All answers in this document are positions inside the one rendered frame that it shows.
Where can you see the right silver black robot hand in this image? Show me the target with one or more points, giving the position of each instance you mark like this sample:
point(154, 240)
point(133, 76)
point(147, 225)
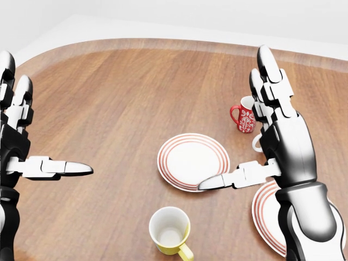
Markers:
point(291, 152)

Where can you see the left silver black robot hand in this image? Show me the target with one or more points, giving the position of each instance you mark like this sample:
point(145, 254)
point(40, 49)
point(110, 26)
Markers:
point(16, 152)

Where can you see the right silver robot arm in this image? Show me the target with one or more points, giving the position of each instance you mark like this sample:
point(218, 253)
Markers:
point(310, 223)

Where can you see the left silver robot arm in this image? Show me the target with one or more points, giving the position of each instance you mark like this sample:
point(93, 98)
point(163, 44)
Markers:
point(8, 223)

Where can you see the red patterned mug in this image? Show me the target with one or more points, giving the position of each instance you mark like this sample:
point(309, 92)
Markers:
point(246, 119)

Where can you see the white plate with red rings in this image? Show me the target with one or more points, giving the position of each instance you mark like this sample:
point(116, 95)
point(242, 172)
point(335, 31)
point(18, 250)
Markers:
point(190, 160)
point(265, 214)

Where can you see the yellow and white mug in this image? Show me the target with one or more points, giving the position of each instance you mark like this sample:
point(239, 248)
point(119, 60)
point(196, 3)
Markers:
point(170, 231)

